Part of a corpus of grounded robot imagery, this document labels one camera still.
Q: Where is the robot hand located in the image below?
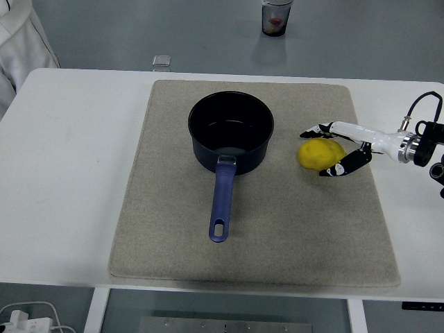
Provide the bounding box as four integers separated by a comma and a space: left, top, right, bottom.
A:
300, 120, 405, 178

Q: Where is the yellow potato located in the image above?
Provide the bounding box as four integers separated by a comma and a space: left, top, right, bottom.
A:
298, 137, 347, 171

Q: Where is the beige fabric mat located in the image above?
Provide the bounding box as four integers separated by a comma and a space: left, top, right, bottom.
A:
108, 79, 402, 288

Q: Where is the dark bin with clear liner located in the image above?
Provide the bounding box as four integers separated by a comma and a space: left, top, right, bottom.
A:
260, 0, 294, 37

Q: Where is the black table control panel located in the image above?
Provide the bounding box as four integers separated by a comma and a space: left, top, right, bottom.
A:
401, 302, 444, 311

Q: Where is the white table leg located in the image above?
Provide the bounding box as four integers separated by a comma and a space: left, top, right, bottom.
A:
84, 287, 111, 333
346, 298, 368, 333

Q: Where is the person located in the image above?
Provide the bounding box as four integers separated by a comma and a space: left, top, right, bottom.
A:
0, 0, 60, 121

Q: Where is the white power strip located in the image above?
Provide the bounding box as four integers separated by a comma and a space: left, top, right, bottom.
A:
0, 309, 53, 333

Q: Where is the blue pot with handle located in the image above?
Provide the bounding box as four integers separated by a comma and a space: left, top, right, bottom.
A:
187, 90, 275, 244

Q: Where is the white cable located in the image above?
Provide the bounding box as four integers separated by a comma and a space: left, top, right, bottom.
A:
0, 300, 76, 333

